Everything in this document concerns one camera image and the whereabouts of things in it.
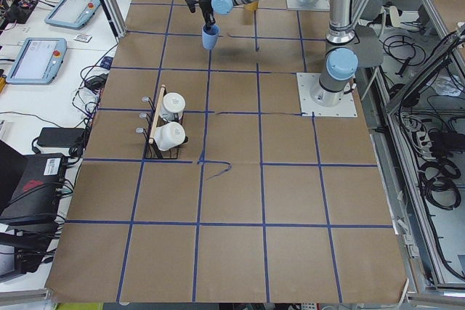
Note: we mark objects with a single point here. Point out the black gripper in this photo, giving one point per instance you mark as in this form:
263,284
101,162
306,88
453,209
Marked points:
205,6

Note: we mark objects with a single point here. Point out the light blue cup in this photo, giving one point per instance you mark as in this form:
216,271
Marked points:
210,35

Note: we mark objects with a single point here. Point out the bamboo cylinder holder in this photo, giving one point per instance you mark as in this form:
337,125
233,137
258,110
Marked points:
252,7

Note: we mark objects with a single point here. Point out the white mug rear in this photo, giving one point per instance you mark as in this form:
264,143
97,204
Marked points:
172,107

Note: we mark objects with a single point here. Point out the white mug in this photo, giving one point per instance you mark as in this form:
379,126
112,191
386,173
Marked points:
172,107
169,136

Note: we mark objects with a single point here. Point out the white mug front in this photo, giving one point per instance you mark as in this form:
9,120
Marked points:
169,136

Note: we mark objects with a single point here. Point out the far teach pendant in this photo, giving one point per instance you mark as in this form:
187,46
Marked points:
72,14

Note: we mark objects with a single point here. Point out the teach pendant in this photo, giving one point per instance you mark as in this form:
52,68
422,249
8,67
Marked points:
72,14
38,61

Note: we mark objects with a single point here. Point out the near teach pendant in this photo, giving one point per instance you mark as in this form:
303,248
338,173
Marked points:
38,61

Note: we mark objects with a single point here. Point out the black power adapter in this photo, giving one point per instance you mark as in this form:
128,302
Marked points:
60,137

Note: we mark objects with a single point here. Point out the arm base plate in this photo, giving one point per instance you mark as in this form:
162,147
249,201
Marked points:
317,102
309,5

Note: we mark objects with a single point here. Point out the black wire mug rack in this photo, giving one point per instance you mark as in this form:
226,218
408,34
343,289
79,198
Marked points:
151,150

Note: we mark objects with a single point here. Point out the wooden rack handle rod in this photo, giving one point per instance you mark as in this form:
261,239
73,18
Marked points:
156,114

